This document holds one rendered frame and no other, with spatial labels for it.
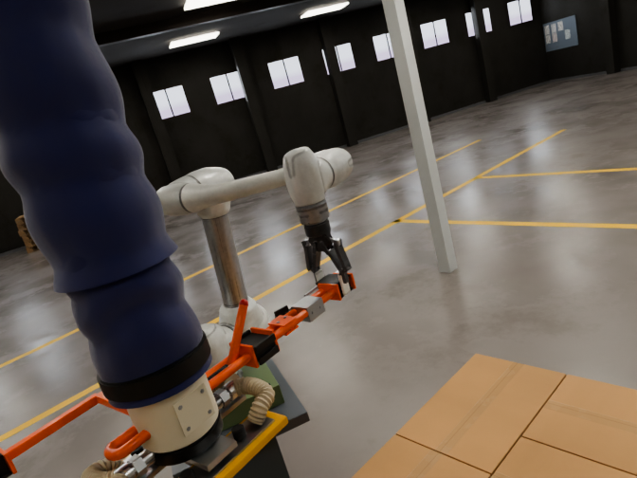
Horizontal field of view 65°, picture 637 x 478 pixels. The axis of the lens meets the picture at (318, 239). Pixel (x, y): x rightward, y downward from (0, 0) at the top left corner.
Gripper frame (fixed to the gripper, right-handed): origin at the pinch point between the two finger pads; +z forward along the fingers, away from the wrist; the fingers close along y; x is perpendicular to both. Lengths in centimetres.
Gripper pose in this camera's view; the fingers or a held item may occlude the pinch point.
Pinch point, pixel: (333, 284)
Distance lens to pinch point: 149.7
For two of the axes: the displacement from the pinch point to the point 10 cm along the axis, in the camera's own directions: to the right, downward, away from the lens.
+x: 6.1, -3.7, 7.0
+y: 7.5, -0.2, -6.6
